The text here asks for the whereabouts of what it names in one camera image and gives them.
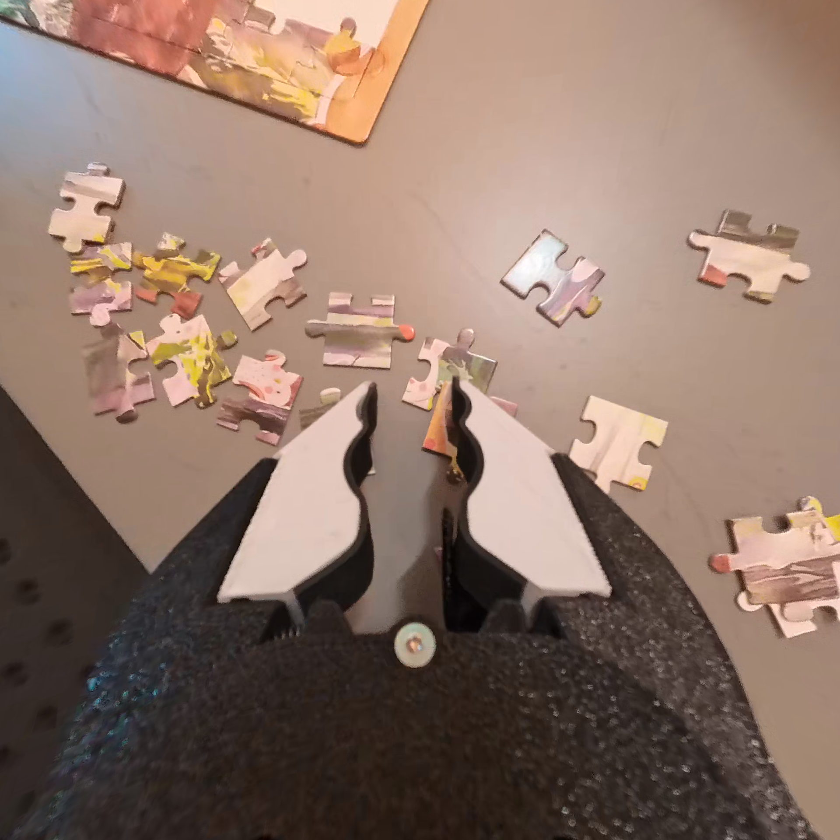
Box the jigsaw puzzle frame board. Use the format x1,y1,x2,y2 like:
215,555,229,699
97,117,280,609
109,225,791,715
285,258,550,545
0,0,431,145

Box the jigsaw pieces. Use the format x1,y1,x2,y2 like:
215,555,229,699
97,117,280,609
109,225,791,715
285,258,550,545
47,161,840,641

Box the orange yellow puzzle piece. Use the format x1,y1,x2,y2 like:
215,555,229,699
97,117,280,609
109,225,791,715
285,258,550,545
422,379,475,485

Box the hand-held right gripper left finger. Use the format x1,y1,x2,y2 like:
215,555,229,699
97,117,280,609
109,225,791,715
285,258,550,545
217,381,379,624

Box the acorn print puzzle piece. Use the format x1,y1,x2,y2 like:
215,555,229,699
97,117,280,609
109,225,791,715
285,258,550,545
318,16,388,89

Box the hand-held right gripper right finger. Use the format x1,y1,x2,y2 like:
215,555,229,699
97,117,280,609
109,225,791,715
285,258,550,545
443,377,613,634

